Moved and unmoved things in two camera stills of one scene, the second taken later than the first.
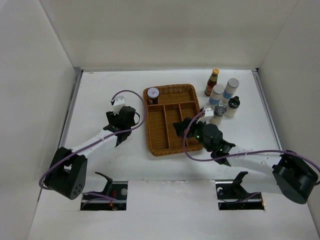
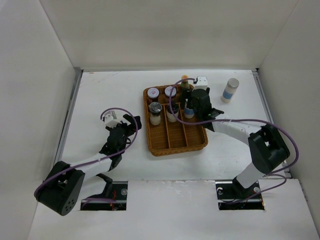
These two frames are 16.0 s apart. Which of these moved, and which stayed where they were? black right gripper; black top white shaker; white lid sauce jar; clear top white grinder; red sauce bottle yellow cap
Moved: black top white shaker; red sauce bottle yellow cap; black right gripper; clear top white grinder
Stayed: white lid sauce jar
